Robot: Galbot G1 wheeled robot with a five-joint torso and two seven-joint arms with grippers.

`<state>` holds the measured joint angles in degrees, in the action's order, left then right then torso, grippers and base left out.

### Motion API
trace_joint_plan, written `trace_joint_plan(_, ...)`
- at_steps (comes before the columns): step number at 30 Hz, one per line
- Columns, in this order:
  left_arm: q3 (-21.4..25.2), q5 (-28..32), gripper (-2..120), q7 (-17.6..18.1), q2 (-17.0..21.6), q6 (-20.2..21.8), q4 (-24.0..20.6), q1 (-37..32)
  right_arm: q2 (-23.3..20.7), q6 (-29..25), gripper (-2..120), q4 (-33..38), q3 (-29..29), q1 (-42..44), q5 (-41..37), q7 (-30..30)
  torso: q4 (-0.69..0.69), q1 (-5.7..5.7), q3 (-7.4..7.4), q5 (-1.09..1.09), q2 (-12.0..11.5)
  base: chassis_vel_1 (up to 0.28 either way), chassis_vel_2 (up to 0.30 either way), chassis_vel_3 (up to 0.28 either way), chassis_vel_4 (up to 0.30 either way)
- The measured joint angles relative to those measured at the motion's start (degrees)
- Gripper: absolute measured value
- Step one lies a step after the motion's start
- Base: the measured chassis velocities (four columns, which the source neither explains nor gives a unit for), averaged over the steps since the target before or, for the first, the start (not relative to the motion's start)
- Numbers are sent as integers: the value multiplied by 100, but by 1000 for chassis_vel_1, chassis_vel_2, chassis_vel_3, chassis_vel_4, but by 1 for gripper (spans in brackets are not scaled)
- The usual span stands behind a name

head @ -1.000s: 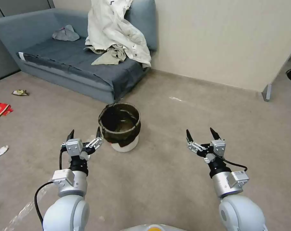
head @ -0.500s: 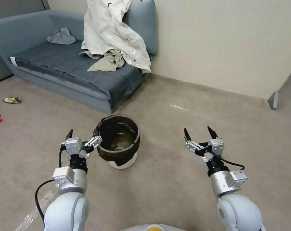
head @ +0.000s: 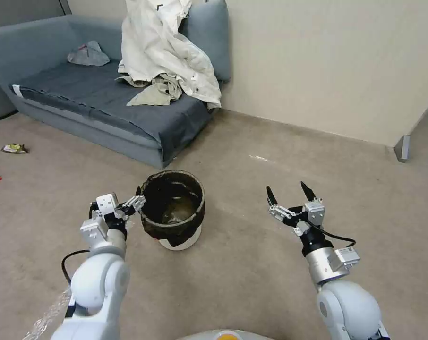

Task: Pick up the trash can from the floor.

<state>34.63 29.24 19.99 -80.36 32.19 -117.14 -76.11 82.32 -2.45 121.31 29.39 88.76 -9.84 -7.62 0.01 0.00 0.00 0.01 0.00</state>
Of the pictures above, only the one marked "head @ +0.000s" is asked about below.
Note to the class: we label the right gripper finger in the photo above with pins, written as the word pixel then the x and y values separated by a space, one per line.
pixel 308 193
pixel 278 211

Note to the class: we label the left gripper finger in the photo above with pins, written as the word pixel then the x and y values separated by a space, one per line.
pixel 123 214
pixel 135 200

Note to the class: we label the white trash can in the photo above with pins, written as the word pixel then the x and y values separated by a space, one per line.
pixel 173 212

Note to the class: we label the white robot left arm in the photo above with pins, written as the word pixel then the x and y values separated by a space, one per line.
pixel 97 276

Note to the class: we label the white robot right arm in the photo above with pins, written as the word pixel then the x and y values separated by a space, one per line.
pixel 341 301

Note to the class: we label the grey metal furniture leg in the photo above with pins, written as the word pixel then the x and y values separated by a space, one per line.
pixel 402 148

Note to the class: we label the beige crumpled garment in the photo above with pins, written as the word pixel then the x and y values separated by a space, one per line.
pixel 157 92

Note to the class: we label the clear crumpled plastic bag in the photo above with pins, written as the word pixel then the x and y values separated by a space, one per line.
pixel 49 311

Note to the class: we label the dark grey sofa seat cover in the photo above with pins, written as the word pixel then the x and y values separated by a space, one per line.
pixel 93 92

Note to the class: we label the green snack wrapper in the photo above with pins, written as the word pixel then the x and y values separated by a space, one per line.
pixel 15 148

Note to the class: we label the white robot front shell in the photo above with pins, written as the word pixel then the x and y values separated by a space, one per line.
pixel 217 334

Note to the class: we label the grey crumpled plastic bag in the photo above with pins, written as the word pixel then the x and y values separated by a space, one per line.
pixel 88 55

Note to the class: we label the white crumpled jacket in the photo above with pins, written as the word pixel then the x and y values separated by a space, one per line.
pixel 157 46

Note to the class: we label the grey-blue fabric sofa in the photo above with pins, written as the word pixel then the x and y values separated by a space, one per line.
pixel 40 39

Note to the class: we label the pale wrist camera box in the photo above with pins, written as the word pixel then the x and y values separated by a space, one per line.
pixel 106 202
pixel 315 211

